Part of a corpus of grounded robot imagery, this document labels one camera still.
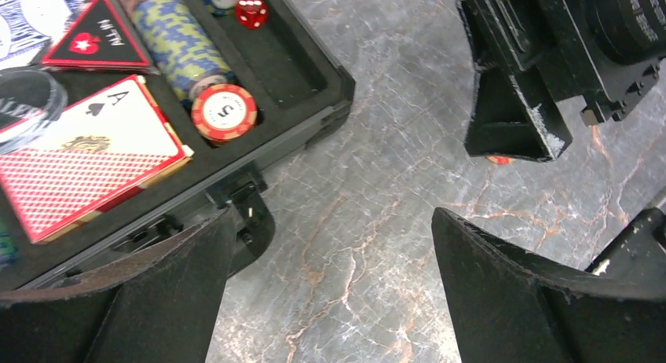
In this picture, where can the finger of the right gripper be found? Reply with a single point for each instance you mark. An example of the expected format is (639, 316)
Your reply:
(515, 116)

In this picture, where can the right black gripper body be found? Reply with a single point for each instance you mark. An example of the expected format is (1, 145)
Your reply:
(609, 52)

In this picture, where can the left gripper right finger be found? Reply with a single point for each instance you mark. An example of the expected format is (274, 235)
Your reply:
(509, 304)

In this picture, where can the small red die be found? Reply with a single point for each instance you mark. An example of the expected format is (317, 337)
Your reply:
(252, 14)

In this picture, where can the teal poker chip roll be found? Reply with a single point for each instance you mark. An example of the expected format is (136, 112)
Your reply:
(9, 253)

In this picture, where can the black poker carrying case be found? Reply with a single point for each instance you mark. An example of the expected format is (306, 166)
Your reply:
(302, 93)

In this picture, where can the blue playing card deck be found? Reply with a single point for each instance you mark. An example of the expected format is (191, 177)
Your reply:
(28, 25)

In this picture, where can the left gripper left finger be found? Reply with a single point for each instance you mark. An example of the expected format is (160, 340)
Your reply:
(156, 305)

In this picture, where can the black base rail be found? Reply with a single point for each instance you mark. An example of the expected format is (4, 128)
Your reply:
(637, 253)

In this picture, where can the clear round disc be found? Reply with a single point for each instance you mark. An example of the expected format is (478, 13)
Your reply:
(31, 100)

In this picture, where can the red playing card deck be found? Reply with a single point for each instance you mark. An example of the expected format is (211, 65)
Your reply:
(102, 151)

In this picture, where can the green blue chip roll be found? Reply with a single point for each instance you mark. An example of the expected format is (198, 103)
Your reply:
(181, 48)

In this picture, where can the red white poker chip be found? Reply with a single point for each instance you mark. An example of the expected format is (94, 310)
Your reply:
(224, 112)
(500, 160)

